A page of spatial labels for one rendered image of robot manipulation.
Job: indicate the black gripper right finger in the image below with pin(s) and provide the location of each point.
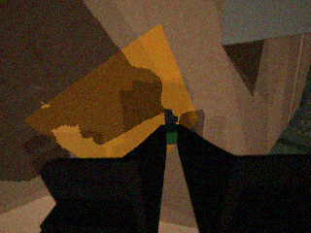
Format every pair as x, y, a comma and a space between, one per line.
215, 177

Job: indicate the grey panel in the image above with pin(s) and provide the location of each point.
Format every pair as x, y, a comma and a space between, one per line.
246, 21

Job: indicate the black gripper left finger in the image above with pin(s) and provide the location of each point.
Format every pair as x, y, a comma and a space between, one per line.
136, 177

